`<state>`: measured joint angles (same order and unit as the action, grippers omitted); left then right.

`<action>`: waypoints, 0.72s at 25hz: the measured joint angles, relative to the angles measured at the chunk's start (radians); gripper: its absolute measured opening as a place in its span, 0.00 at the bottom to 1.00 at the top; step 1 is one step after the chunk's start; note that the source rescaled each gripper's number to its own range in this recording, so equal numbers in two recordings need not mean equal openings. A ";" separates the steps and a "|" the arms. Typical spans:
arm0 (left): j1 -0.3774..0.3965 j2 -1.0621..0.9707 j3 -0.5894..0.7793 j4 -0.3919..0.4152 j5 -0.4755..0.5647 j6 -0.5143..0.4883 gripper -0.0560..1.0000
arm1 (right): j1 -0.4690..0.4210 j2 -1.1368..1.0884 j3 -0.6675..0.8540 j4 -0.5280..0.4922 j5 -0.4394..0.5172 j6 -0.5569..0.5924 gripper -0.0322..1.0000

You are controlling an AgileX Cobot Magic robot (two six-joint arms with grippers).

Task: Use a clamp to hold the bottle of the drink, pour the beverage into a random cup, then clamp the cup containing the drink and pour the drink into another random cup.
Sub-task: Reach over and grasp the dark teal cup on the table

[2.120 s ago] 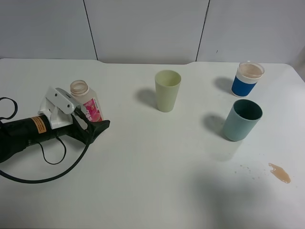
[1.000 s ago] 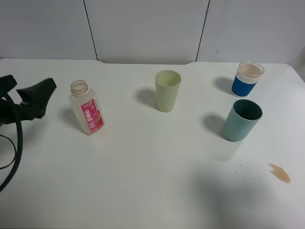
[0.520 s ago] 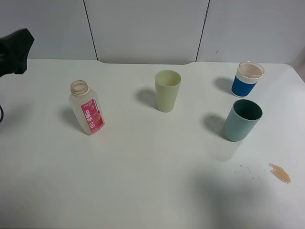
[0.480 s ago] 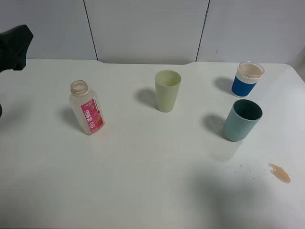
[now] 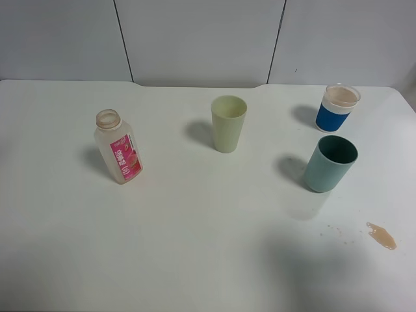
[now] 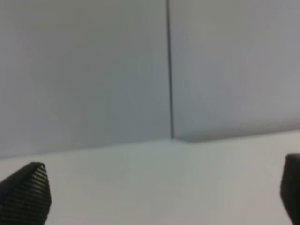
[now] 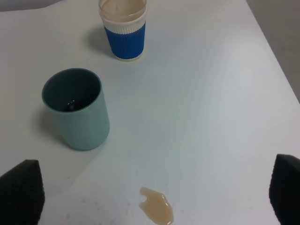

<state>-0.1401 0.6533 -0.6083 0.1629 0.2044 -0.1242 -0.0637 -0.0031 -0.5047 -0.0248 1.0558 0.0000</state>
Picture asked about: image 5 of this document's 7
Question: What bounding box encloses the plastic drink bottle pink label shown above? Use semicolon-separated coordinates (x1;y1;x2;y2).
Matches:
94;109;143;185

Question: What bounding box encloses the teal plastic cup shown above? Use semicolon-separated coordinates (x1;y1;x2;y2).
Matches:
304;135;358;193

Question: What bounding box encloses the pale green plastic cup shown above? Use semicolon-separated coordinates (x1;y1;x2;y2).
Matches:
211;95;248;153

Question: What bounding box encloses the blue sleeved paper cup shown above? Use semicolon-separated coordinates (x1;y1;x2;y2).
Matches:
315;84;361;133

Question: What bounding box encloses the spilled beverage puddle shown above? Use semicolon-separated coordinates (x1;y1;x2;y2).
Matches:
366;222;397;250

